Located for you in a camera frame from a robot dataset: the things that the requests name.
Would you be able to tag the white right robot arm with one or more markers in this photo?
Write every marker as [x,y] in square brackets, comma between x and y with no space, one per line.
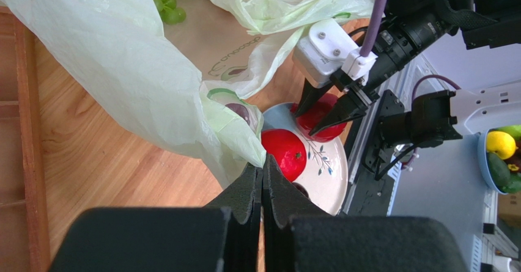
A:
[448,115]

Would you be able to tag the beige and blue plate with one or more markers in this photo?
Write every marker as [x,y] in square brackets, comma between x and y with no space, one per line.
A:
[326,175]

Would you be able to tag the green fake grapes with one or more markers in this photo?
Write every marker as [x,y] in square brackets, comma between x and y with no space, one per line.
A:
[169,12]

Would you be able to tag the blue bowl of fruits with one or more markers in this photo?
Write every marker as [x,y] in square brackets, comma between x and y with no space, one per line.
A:
[499,158]

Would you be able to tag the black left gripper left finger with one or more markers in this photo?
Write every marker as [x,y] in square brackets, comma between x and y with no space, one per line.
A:
[220,236]

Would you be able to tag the light green plastic bag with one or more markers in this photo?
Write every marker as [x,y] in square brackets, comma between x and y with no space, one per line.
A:
[117,50]

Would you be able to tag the red fake tomato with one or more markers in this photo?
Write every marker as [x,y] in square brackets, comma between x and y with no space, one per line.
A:
[306,122]

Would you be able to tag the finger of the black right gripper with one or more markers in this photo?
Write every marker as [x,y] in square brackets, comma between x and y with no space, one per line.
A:
[347,108]
[310,96]

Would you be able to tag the dark purple fake fruit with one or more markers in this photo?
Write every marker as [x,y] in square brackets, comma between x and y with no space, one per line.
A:
[301,189]

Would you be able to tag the brown wooden divided tray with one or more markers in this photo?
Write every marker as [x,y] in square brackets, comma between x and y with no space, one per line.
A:
[25,243]

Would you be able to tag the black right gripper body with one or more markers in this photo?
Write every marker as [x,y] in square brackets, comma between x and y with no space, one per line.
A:
[398,42]

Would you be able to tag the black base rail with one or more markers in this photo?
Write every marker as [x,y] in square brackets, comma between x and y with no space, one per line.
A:
[366,153]

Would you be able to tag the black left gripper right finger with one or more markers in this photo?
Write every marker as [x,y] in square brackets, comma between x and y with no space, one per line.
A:
[299,236]

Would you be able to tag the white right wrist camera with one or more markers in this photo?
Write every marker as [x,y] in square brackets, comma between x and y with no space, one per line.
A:
[326,48]

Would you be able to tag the red fake pomegranate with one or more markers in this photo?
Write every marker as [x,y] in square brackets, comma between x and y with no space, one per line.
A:
[288,150]

